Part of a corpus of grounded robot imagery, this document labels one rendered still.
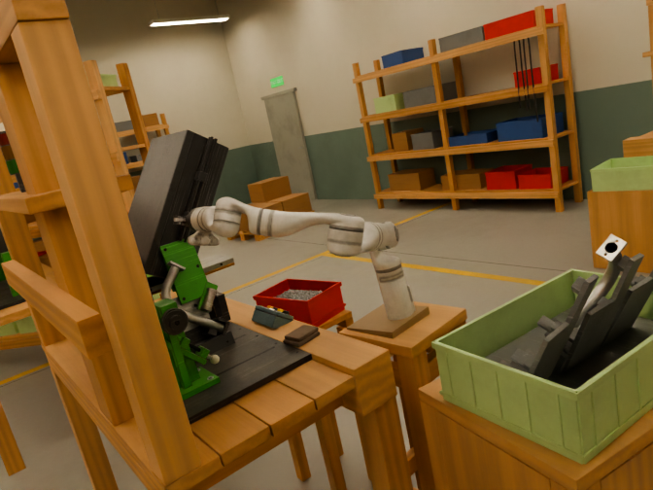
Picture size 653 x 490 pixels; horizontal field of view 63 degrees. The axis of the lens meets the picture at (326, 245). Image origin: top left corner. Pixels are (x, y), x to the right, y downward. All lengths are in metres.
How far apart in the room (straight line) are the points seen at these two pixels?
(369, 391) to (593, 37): 5.71
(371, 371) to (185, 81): 10.61
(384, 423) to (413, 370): 0.20
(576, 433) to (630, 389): 0.19
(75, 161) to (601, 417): 1.18
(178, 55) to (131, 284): 10.84
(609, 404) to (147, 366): 0.98
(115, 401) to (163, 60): 10.44
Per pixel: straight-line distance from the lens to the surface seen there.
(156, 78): 11.63
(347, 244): 1.36
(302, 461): 2.64
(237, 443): 1.38
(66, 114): 1.14
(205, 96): 11.97
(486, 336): 1.59
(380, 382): 1.60
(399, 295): 1.82
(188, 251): 1.91
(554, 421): 1.29
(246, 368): 1.68
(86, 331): 1.26
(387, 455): 1.71
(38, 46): 1.15
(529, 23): 6.51
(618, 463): 1.36
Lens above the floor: 1.59
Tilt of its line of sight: 14 degrees down
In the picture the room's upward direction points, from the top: 12 degrees counter-clockwise
